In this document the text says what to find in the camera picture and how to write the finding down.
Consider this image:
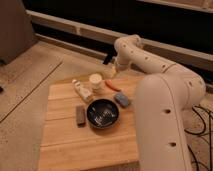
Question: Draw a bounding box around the white plastic bottle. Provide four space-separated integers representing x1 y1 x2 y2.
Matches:
72 79 93 103

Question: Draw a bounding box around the black bowl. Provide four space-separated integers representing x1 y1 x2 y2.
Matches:
86 99 119 129

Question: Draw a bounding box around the grey sofa corner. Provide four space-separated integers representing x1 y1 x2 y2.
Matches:
0 0 37 64

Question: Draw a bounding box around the brown rectangular block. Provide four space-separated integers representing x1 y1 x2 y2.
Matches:
76 106 86 126

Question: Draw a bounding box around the white ceramic cup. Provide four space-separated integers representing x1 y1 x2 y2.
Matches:
89 74 102 91

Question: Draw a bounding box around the wooden table board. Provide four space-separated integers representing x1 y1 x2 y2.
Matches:
38 82 138 171

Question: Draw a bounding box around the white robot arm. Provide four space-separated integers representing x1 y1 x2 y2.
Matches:
114 35 206 171

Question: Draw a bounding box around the blue grey sponge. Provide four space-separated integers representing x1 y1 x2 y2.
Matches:
114 92 131 108

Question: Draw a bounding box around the black floor cable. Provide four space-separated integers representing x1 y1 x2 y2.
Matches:
185 105 213 171

